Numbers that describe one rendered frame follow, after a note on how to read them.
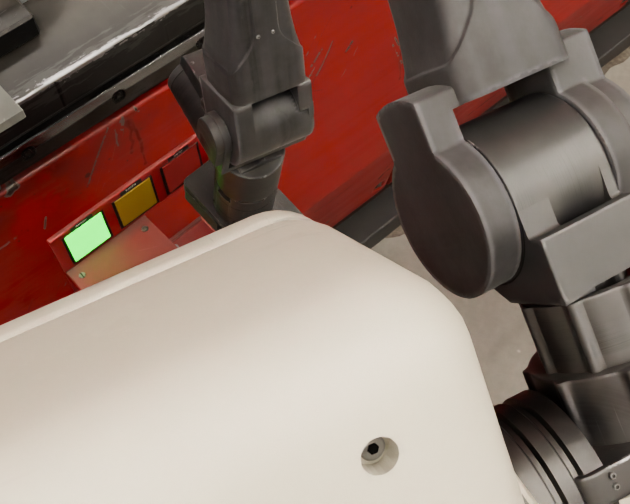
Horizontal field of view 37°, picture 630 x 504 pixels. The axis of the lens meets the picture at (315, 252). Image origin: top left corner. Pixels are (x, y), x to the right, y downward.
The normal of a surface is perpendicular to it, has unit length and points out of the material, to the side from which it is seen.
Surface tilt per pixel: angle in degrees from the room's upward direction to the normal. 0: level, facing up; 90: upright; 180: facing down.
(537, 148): 11
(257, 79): 77
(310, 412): 25
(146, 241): 0
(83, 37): 0
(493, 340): 0
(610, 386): 52
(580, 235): 37
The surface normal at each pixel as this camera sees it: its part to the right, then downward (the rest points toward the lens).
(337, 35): 0.66, 0.63
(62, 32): -0.04, -0.52
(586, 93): -0.06, -0.70
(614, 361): -0.25, 0.24
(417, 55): -0.93, 0.19
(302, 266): -0.33, -0.89
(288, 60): 0.52, 0.57
